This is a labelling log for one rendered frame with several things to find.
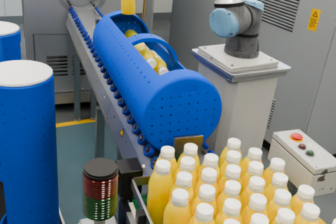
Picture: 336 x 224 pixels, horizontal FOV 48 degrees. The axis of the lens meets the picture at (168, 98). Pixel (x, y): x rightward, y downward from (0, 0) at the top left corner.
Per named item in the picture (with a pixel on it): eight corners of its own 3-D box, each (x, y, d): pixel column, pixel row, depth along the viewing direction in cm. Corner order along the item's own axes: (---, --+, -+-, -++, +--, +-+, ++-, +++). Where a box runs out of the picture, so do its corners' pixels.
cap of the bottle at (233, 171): (222, 173, 101) (223, 168, 100) (229, 167, 104) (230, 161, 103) (235, 180, 99) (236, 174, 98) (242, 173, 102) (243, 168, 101)
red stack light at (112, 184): (113, 175, 74) (114, 159, 72) (121, 197, 69) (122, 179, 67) (80, 180, 72) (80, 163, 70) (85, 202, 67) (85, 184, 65)
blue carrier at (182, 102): (145, 60, 208) (146, 8, 195) (218, 146, 135) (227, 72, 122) (93, 65, 199) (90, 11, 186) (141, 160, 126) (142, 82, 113)
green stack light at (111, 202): (112, 196, 76) (113, 176, 74) (120, 218, 71) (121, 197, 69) (80, 201, 74) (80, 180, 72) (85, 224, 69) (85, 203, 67)
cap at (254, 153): (244, 154, 110) (246, 149, 109) (253, 150, 112) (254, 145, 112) (255, 161, 108) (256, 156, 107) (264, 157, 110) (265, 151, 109)
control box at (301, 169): (292, 154, 127) (299, 127, 123) (334, 193, 110) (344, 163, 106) (266, 158, 123) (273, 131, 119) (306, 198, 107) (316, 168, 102)
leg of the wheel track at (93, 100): (95, 117, 342) (96, 50, 315) (97, 120, 337) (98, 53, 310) (89, 117, 340) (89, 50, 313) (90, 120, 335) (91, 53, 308)
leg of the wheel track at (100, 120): (102, 188, 255) (104, 104, 228) (103, 193, 250) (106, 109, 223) (93, 189, 253) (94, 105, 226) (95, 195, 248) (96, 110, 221)
